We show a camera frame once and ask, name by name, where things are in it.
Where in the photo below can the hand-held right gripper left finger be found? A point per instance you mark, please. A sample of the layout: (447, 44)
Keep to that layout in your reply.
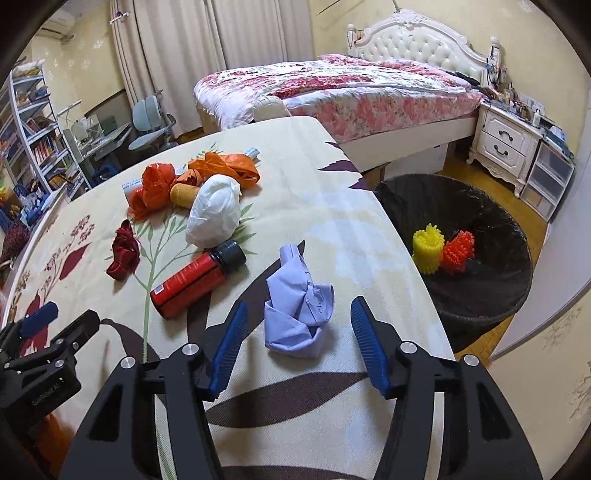
(228, 344)

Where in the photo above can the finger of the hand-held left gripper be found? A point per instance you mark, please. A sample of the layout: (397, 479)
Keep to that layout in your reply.
(40, 316)
(76, 332)

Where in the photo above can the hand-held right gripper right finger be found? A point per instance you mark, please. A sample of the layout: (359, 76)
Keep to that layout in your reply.
(369, 346)

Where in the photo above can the red bottle with black cap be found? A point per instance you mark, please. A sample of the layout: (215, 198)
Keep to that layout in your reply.
(189, 286)

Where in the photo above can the lavender cloth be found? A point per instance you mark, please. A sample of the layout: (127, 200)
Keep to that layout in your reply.
(291, 304)

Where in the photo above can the dark red ribbon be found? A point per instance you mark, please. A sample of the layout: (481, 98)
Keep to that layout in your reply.
(122, 251)

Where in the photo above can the white plastic bag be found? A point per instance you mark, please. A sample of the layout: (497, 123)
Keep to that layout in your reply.
(212, 212)

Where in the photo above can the black trash bin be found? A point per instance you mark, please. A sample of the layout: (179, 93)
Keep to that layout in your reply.
(489, 277)

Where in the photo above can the white and blue sachet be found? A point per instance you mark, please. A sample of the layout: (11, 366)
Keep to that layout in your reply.
(131, 185)

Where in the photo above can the small yellow bottle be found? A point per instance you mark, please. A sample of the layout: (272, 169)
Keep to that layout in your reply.
(182, 194)

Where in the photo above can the reddish orange plastic bag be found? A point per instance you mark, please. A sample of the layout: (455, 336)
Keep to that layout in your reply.
(154, 189)

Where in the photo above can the dried red flower bunch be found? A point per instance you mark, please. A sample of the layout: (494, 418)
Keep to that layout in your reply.
(16, 240)

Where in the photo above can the yellow foam fruit net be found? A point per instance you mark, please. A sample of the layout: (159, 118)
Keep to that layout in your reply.
(427, 249)

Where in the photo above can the orange foam fruit net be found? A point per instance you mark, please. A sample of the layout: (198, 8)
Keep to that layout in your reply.
(459, 251)

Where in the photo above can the crumpled orange paper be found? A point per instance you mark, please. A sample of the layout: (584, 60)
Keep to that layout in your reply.
(189, 177)

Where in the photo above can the white bookshelf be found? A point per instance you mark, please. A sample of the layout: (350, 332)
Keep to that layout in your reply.
(37, 134)

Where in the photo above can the grey study desk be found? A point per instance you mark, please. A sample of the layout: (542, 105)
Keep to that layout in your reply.
(106, 138)

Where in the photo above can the teal and white tube sachet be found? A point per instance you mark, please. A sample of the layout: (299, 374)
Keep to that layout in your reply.
(252, 153)

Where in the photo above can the white storage box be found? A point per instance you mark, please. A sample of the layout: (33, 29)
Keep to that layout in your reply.
(427, 159)

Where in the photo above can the grey blue desk chair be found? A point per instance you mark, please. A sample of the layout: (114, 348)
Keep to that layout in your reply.
(150, 113)

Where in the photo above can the clear plastic drawer unit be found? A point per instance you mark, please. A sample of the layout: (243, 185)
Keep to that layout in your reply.
(547, 177)

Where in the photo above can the white nightstand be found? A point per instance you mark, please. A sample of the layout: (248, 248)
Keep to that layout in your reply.
(503, 134)

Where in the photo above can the floral quilt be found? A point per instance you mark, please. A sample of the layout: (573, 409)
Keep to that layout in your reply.
(323, 87)

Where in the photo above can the clutter of small toiletries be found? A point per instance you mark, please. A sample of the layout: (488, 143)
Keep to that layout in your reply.
(512, 99)

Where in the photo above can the beige curtains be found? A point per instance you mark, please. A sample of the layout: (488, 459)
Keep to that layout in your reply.
(184, 55)

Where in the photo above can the white air conditioner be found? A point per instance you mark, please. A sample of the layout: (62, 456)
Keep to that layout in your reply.
(57, 23)

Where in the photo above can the white upholstered bed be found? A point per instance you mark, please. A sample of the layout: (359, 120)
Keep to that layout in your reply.
(415, 44)

